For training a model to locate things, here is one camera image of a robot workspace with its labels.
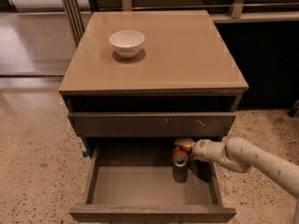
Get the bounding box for white ceramic bowl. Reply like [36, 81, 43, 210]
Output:
[109, 30, 145, 59]

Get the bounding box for red coke can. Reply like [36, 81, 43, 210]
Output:
[172, 147, 188, 167]

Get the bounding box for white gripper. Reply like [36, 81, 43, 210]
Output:
[174, 138, 226, 162]

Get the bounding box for grey-beige drawer cabinet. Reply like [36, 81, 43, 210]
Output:
[59, 11, 248, 151]

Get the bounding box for dark object at right edge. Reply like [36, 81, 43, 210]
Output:
[288, 100, 299, 118]

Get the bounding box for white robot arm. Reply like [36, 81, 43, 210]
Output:
[172, 137, 299, 202]

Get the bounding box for open middle drawer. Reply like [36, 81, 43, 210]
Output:
[70, 140, 236, 224]

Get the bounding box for closed top drawer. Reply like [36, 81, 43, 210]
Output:
[68, 112, 235, 137]

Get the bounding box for blue tape piece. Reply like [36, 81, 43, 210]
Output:
[82, 151, 89, 158]

